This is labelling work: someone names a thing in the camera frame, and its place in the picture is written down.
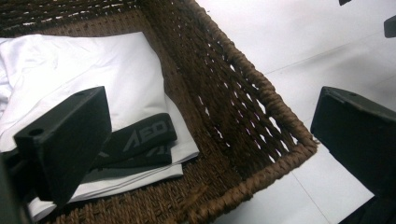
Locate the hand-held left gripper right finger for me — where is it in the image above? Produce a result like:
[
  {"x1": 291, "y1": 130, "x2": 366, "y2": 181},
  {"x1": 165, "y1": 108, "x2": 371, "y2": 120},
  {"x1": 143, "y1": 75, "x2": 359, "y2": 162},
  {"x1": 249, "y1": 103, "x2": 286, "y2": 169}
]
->
[{"x1": 309, "y1": 86, "x2": 396, "y2": 201}]

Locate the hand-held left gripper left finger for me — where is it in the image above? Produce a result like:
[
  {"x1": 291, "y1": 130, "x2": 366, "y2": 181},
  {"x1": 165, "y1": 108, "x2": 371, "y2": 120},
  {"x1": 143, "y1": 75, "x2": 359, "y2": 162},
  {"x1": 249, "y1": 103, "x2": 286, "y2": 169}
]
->
[{"x1": 12, "y1": 86, "x2": 113, "y2": 208}]

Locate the white garment black waistband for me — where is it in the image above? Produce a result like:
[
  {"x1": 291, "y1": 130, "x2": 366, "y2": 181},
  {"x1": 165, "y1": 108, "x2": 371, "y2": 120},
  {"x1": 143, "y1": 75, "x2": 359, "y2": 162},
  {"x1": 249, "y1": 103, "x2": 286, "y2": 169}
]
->
[{"x1": 0, "y1": 31, "x2": 201, "y2": 223}]

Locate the brown woven basket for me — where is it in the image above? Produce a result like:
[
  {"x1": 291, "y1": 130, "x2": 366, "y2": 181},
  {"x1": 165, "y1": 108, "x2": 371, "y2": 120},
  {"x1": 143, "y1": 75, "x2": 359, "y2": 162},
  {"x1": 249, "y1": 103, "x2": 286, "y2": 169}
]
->
[{"x1": 0, "y1": 0, "x2": 319, "y2": 224}]

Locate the white table cover sheet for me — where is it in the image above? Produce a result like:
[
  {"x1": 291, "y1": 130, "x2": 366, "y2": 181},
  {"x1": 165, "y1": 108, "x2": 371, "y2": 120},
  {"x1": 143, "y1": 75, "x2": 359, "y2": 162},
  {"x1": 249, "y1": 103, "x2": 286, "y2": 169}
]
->
[{"x1": 195, "y1": 0, "x2": 396, "y2": 224}]

